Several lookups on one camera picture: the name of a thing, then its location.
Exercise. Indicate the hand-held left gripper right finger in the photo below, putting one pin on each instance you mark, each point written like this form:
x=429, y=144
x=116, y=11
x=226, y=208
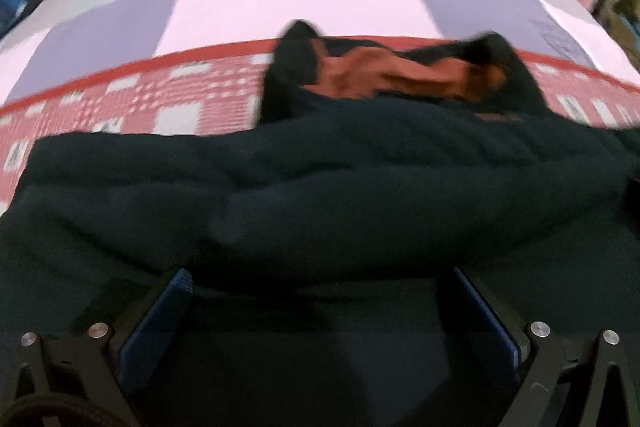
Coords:
x=480, y=322

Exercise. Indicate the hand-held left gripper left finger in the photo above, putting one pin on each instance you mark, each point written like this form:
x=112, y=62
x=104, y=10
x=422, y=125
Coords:
x=160, y=327

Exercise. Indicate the dark navy jacket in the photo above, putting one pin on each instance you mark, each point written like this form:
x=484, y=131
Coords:
x=325, y=187

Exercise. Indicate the red plaid blanket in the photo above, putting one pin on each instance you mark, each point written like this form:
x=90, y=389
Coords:
x=150, y=97

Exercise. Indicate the purple pink checkered quilt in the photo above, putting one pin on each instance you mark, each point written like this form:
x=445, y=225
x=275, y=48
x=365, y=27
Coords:
x=300, y=2

